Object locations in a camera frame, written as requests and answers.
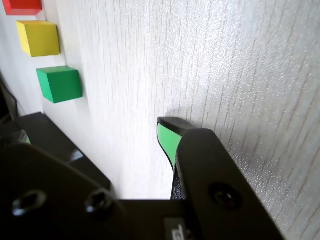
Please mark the green wooden cube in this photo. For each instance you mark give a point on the green wooden cube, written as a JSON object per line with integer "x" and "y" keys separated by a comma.
{"x": 60, "y": 83}

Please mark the red wooden cube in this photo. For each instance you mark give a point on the red wooden cube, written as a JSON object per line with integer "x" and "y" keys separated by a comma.
{"x": 22, "y": 6}

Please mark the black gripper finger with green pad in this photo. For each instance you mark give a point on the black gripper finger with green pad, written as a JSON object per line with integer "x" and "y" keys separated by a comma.
{"x": 220, "y": 175}

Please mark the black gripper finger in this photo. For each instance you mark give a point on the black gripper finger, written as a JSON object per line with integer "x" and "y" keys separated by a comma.
{"x": 50, "y": 195}

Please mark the yellow wooden cube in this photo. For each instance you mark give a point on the yellow wooden cube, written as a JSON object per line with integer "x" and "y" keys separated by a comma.
{"x": 37, "y": 37}

